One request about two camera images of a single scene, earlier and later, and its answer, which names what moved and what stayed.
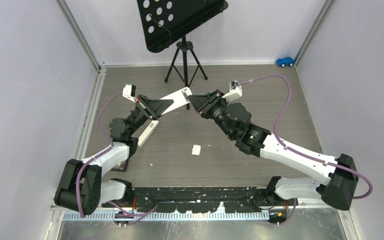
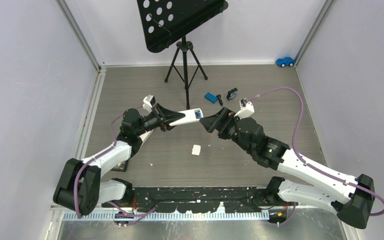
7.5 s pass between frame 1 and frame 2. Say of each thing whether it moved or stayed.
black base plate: stayed
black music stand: stayed
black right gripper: moved
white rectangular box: stayed
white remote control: moved
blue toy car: stayed
